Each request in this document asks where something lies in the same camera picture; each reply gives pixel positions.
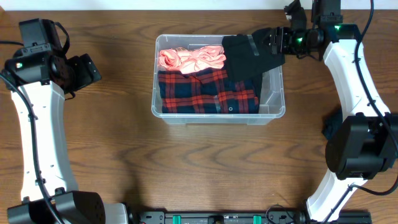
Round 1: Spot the black garment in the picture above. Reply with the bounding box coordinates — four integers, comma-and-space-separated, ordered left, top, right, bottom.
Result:
251, 74, 263, 100
222, 28, 285, 82

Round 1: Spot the pink garment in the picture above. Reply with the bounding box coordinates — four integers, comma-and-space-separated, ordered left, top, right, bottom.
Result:
158, 45, 226, 75

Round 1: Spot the red navy plaid shirt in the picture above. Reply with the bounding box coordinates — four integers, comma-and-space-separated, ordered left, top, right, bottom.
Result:
158, 68, 259, 114

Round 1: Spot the dark navy garment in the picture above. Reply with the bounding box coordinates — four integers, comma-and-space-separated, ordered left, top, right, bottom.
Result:
322, 108, 343, 140

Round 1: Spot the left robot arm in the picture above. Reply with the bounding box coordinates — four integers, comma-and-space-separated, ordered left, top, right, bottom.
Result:
1, 19, 129, 223

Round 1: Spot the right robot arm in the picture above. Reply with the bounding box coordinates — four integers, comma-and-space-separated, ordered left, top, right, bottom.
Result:
266, 0, 397, 223

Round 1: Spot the clear plastic storage container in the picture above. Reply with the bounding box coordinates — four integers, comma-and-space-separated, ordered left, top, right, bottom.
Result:
151, 34, 285, 125

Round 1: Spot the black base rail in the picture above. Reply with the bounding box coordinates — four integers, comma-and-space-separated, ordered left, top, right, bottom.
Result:
136, 210, 373, 224

